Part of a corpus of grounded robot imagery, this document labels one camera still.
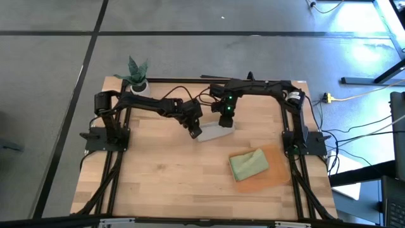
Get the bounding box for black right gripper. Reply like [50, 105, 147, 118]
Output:
[209, 82, 244, 129]

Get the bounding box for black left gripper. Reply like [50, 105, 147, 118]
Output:
[177, 99, 204, 139]

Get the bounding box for grey waffle towel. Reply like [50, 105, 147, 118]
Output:
[196, 122, 236, 143]

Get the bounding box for green microfiber towel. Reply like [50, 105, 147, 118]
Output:
[228, 148, 270, 182]

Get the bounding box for white plant pot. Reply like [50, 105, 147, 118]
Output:
[130, 80, 151, 98]

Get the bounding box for orange cutting board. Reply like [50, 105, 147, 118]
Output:
[228, 144, 292, 194]

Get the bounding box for green artificial plant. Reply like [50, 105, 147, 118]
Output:
[113, 56, 149, 88]

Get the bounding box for white box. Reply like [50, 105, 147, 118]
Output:
[327, 151, 362, 201]

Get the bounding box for black desk beam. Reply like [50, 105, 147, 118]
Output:
[328, 160, 396, 187]

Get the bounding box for dark grey cabinet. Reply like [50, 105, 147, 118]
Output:
[389, 91, 405, 181]

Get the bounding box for grey chair foot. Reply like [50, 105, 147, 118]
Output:
[0, 138, 25, 153]

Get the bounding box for black keyboard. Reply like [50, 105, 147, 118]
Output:
[381, 175, 405, 228]

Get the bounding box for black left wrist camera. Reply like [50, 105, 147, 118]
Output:
[183, 100, 204, 120]

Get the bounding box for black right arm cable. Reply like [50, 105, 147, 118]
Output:
[197, 87, 219, 107]

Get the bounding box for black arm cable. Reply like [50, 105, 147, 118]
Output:
[163, 85, 196, 102]
[197, 87, 219, 107]

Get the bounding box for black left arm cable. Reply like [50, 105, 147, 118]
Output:
[163, 85, 196, 102]

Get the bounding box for black metal table frame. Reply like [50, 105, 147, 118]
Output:
[71, 77, 339, 228]

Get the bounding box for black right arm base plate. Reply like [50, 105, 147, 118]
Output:
[282, 130, 332, 156]

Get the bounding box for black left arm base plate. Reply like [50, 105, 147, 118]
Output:
[78, 126, 130, 153]

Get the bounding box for black desk leg frame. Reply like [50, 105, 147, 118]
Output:
[340, 0, 405, 86]

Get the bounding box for white cable with black plug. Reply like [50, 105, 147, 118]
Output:
[305, 0, 346, 15]

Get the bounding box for black floor cable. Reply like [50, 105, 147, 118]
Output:
[328, 129, 405, 144]

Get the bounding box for grey cable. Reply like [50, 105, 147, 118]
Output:
[335, 114, 405, 147]

